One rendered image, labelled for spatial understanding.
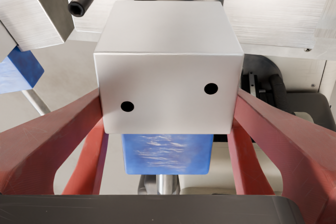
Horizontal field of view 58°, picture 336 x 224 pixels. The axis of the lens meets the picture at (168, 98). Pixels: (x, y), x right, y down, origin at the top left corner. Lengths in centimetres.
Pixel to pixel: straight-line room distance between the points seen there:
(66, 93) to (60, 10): 138
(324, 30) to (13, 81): 26
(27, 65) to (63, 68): 123
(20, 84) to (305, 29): 24
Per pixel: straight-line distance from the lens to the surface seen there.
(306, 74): 103
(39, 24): 27
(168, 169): 15
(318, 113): 98
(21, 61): 30
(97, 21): 21
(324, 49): 33
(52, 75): 159
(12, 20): 29
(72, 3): 18
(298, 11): 19
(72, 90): 161
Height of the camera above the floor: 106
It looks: 46 degrees down
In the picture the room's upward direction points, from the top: 169 degrees counter-clockwise
